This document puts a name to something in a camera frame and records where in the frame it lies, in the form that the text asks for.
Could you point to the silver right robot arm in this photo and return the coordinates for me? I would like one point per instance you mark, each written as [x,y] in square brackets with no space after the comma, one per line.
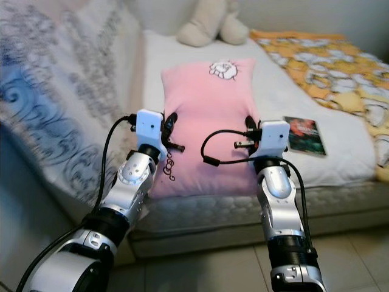
[278,188]

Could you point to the beige plush toy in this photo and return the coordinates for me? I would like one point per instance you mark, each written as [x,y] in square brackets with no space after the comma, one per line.
[203,27]

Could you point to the pink pillow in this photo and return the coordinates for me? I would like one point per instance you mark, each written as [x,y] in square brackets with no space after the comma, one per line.
[213,103]

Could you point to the orange yellow cartoon blanket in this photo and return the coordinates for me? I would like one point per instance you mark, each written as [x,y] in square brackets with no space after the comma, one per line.
[316,64]

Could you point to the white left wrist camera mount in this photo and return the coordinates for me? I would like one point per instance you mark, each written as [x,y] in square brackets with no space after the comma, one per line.
[150,128]

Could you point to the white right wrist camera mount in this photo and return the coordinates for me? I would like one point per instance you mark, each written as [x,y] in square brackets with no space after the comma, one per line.
[273,139]

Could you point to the white bed mattress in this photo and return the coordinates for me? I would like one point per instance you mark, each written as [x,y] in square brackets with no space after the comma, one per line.
[158,61]

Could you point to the white grey-patterned printed quilt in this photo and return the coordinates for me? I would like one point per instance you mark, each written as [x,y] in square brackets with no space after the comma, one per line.
[73,79]

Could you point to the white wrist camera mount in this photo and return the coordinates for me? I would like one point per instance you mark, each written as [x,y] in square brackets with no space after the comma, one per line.
[150,128]
[273,139]

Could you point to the dark cover book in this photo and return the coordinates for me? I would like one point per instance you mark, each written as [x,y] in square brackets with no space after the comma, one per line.
[307,137]

